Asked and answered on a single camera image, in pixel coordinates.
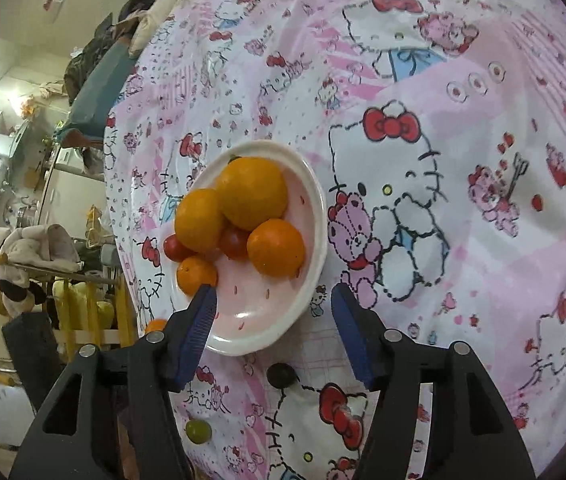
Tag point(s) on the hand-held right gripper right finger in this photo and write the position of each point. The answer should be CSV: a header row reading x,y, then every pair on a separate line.
x,y
355,337

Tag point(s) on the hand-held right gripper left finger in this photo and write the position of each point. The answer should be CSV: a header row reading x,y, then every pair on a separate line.
x,y
198,335

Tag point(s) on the small orange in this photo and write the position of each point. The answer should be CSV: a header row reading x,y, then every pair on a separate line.
x,y
155,326
194,275

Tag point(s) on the pink strawberry print bowl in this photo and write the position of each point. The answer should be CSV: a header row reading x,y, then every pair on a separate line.
x,y
263,310

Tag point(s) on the dark grape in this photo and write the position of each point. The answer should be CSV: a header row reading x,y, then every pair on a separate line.
x,y
281,375

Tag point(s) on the red cherry tomato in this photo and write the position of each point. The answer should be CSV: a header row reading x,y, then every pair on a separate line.
x,y
174,248
234,243

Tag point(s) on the medium orange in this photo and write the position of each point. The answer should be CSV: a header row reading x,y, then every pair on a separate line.
x,y
199,220

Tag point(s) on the tangerine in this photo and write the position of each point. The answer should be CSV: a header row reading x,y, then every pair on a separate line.
x,y
276,247

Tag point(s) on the large orange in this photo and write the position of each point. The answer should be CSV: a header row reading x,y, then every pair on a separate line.
x,y
253,192

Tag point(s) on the small green citrus fruit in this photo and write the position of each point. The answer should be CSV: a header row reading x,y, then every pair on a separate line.
x,y
198,431

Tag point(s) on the pink plush towel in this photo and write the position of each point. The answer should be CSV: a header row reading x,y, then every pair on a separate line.
x,y
33,255

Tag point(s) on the white washing machine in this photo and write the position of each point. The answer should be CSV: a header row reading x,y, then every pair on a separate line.
x,y
70,192

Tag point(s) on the pink cat print blanket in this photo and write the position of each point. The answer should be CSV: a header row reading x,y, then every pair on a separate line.
x,y
438,185

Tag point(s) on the blue cushion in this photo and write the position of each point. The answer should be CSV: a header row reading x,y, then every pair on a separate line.
x,y
98,92

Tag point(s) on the pile of dark clothes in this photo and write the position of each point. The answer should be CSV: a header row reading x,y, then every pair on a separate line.
x,y
90,57

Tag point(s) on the cream duvet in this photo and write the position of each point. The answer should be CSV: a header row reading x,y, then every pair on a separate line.
x,y
173,0

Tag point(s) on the yellow wooden frame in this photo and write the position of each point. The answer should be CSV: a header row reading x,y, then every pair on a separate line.
x,y
88,310

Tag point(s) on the wall sticker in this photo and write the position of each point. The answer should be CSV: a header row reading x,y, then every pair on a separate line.
x,y
54,2

